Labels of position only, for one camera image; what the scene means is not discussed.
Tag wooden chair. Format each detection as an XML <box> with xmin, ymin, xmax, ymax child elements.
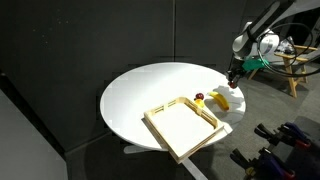
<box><xmin>247</xmin><ymin>44</ymin><xmax>318</xmax><ymax>100</ymax></box>

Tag small yellow toy fruit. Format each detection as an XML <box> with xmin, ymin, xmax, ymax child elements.
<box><xmin>194</xmin><ymin>98</ymin><xmax>206</xmax><ymax>109</ymax></box>

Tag black clamp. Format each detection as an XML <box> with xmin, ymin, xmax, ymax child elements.
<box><xmin>254</xmin><ymin>122</ymin><xmax>278</xmax><ymax>142</ymax></box>

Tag yellow toy banana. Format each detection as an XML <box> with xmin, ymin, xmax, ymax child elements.
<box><xmin>207</xmin><ymin>90</ymin><xmax>231</xmax><ymax>112</ymax></box>

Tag purple clamp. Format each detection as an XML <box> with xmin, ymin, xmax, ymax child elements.
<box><xmin>255</xmin><ymin>147</ymin><xmax>297</xmax><ymax>180</ymax></box>

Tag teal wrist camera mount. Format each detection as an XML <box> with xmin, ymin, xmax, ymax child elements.
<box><xmin>241</xmin><ymin>57</ymin><xmax>268</xmax><ymax>72</ymax></box>

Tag round white table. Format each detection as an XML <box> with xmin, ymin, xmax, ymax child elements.
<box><xmin>99</xmin><ymin>61</ymin><xmax>247</xmax><ymax>153</ymax></box>

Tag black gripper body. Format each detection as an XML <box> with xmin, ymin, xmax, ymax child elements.
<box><xmin>227</xmin><ymin>61</ymin><xmax>245</xmax><ymax>79</ymax></box>

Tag perforated metal plate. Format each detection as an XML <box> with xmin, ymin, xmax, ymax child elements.
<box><xmin>285</xmin><ymin>139</ymin><xmax>320</xmax><ymax>180</ymax></box>

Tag blue clamp orange handle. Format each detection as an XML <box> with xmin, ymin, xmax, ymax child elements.
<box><xmin>279</xmin><ymin>121</ymin><xmax>313</xmax><ymax>149</ymax></box>

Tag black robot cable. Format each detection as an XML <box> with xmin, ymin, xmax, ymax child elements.
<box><xmin>255</xmin><ymin>21</ymin><xmax>320</xmax><ymax>80</ymax></box>

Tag wooden slatted tray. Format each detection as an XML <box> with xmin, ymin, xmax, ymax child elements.
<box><xmin>143</xmin><ymin>96</ymin><xmax>225</xmax><ymax>165</ymax></box>

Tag silver object on chair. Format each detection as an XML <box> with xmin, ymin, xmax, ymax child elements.
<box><xmin>278</xmin><ymin>37</ymin><xmax>298</xmax><ymax>56</ymax></box>

